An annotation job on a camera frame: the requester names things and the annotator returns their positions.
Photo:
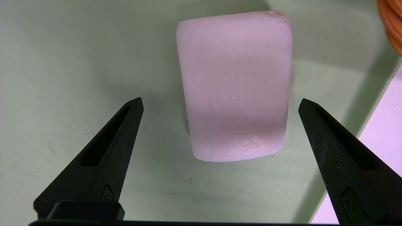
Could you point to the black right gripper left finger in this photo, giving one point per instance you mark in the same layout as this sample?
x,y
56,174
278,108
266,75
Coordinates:
x,y
119,150

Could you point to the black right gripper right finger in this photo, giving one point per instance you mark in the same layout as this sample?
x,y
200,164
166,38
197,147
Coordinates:
x,y
351,188

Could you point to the white soap bar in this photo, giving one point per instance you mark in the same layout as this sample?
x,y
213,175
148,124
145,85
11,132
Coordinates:
x,y
235,88

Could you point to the orange wicker basket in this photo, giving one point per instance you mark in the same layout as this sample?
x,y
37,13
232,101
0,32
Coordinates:
x,y
392,22

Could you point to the light green plastic tray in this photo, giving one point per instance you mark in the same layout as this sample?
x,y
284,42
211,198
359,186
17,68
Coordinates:
x,y
78,62

